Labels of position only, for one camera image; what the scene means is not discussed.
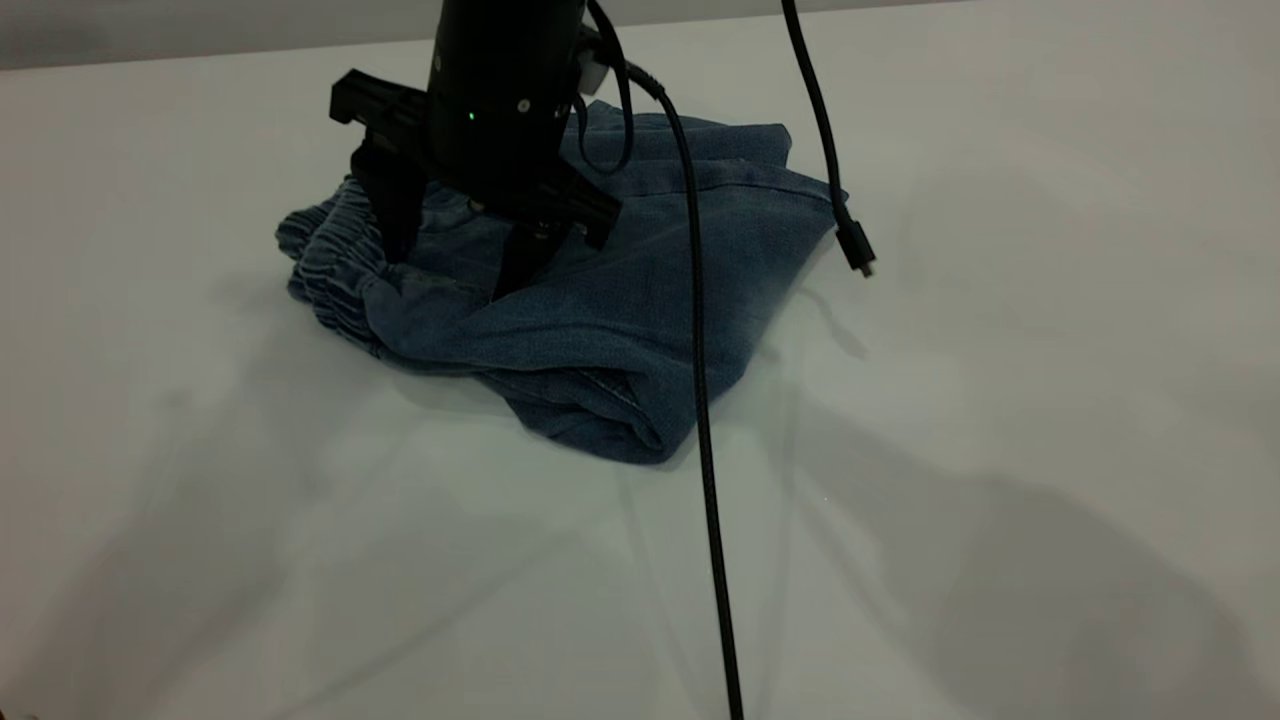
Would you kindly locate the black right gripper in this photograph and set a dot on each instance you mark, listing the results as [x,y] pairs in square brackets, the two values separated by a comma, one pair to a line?
[385,115]

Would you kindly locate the blue denim printed shorts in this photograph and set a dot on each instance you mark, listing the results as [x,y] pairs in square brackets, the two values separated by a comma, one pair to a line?
[600,330]

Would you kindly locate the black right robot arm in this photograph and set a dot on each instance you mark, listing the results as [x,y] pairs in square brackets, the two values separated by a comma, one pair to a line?
[500,60]

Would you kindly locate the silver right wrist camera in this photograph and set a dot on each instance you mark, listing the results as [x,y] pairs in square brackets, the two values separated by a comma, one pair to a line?
[592,72]

